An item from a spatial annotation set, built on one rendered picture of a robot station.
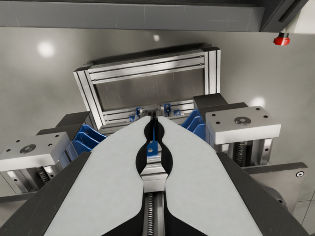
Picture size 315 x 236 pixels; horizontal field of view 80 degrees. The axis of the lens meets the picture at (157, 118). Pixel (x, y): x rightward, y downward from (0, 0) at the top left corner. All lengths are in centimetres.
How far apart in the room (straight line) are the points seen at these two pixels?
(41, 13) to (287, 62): 150
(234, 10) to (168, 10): 11
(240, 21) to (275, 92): 132
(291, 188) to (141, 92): 92
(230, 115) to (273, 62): 114
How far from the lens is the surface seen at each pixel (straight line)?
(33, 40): 154
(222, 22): 39
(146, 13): 37
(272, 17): 40
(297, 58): 167
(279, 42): 60
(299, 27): 41
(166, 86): 119
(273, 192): 50
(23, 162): 53
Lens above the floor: 132
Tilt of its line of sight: 60 degrees down
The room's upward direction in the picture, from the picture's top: 178 degrees clockwise
